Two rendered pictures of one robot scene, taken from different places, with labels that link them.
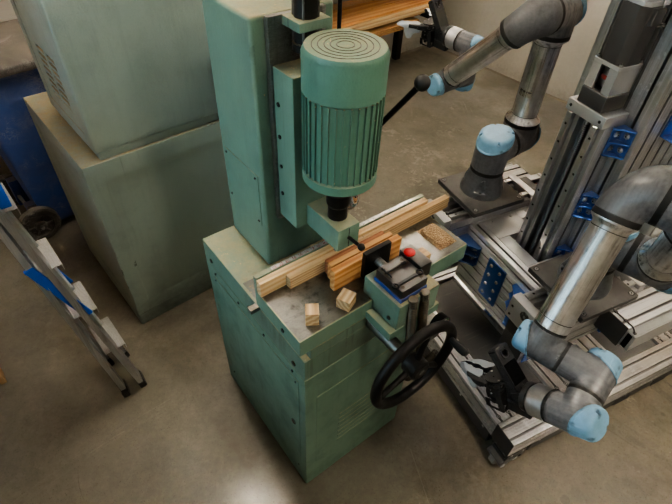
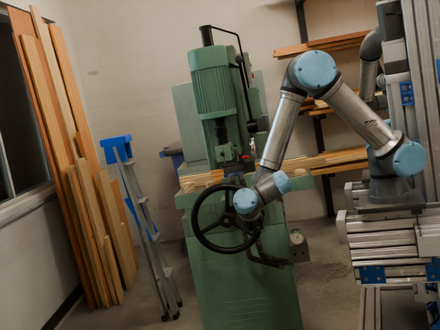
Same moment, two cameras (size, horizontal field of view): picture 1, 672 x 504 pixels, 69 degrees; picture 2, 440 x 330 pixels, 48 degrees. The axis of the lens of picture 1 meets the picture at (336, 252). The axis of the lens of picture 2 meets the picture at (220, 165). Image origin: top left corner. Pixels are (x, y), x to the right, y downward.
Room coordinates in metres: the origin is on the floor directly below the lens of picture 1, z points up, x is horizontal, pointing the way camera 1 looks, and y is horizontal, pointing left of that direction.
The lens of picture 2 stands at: (-0.60, -1.60, 1.29)
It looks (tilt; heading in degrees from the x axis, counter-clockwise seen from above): 8 degrees down; 46
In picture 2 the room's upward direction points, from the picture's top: 10 degrees counter-clockwise
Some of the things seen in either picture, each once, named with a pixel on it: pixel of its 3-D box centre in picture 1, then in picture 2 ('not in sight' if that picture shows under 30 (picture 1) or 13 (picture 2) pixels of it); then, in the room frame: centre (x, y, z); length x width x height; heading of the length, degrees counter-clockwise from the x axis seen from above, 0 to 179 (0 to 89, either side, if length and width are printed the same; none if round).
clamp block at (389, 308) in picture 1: (400, 291); (241, 183); (0.86, -0.17, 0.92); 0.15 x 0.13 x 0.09; 129
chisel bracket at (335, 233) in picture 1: (332, 224); (225, 152); (0.98, 0.01, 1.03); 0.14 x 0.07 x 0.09; 39
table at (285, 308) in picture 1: (377, 282); (243, 189); (0.92, -0.12, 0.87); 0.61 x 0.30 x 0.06; 129
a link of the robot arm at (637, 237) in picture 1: (608, 241); (384, 153); (1.01, -0.75, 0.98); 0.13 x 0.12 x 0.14; 52
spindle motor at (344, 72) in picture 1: (342, 116); (212, 83); (0.96, 0.00, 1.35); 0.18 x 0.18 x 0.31
